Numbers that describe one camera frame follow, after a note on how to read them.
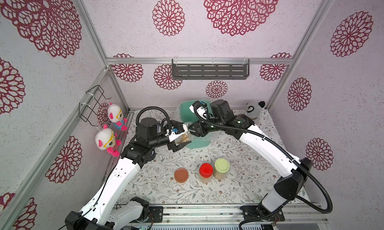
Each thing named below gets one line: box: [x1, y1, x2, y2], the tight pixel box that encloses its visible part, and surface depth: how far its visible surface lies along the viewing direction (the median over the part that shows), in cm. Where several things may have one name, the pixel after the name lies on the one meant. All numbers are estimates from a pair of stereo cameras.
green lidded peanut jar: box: [214, 158, 230, 180], surface depth 79 cm
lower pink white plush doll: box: [95, 124, 122, 158], surface depth 81 cm
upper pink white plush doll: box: [107, 102, 128, 131], surface depth 96 cm
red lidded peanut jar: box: [199, 163, 214, 184], surface depth 79 cm
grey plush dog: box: [244, 100, 266, 120], surface depth 97 cm
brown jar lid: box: [174, 167, 189, 183], surface depth 89 cm
